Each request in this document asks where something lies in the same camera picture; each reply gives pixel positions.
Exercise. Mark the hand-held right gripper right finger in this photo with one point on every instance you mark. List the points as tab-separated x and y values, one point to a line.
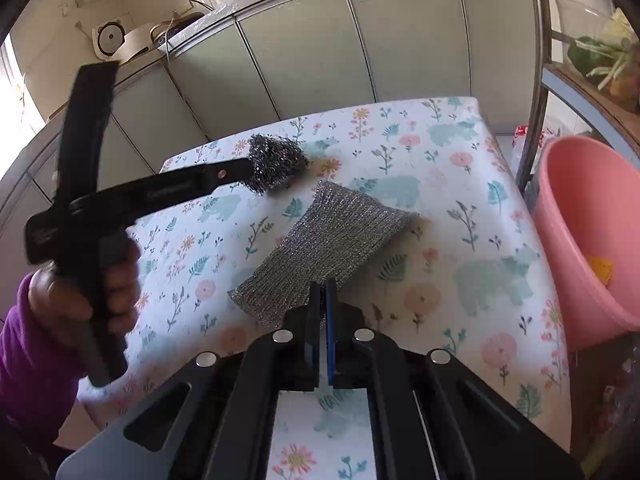
331	347

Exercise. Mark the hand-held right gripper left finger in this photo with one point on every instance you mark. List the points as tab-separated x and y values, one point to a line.
314	342

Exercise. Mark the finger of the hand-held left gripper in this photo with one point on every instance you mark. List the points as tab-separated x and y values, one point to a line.
175	189

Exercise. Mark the silver scouring cloth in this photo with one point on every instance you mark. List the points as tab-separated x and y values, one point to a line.
330	235

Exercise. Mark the steel wool ball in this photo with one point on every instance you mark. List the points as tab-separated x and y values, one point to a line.
280	160

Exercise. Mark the pink plastic bucket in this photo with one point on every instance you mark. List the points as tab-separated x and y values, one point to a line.
565	235

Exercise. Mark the person's left forearm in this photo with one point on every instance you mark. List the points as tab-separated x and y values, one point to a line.
35	375

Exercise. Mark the person's left hand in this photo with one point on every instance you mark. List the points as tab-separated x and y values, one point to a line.
125	285

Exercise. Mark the white rice cooker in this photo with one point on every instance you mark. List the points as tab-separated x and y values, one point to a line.
110	37

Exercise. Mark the dark cooking pot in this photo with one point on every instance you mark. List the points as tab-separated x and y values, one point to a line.
175	26

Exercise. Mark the floral tablecloth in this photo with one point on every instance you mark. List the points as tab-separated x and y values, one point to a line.
450	210

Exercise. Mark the grey kitchen cabinets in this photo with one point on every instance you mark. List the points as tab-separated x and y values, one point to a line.
400	35

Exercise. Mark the red and white plastic bag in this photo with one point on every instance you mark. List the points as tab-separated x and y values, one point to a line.
522	135

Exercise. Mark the metal shelf rack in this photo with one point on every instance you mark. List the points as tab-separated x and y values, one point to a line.
542	35

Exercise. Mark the dark green vegetable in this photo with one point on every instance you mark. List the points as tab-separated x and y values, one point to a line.
585	57

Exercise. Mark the green onions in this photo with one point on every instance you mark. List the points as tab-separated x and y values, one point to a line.
613	73

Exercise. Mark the clear plastic tub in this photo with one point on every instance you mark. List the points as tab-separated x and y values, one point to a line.
575	15

